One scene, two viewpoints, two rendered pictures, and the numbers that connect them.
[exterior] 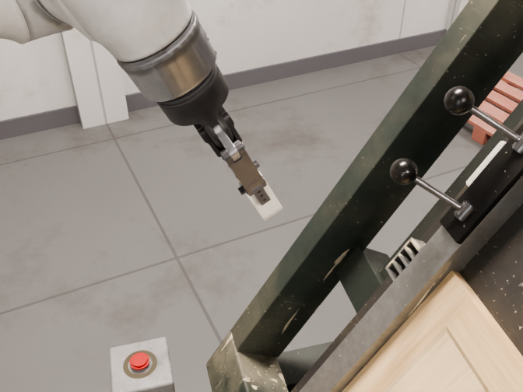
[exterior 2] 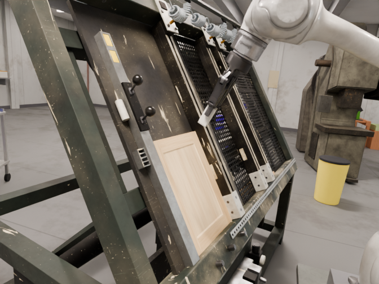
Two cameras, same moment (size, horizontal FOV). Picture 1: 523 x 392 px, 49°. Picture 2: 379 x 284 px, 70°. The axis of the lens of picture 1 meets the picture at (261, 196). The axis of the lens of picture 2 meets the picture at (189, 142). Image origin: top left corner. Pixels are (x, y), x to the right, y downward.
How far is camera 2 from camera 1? 138 cm
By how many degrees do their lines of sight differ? 115
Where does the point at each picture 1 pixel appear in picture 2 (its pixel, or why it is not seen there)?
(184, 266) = not seen: outside the picture
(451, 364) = (171, 156)
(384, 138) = (93, 134)
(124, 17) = not seen: hidden behind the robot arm
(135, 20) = not seen: hidden behind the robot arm
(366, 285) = (128, 200)
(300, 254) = (128, 219)
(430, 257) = (149, 142)
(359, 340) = (167, 188)
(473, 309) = (160, 141)
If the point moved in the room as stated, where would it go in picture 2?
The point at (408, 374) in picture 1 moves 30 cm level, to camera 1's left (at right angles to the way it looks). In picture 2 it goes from (172, 174) to (231, 201)
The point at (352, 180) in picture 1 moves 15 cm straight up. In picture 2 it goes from (104, 163) to (105, 114)
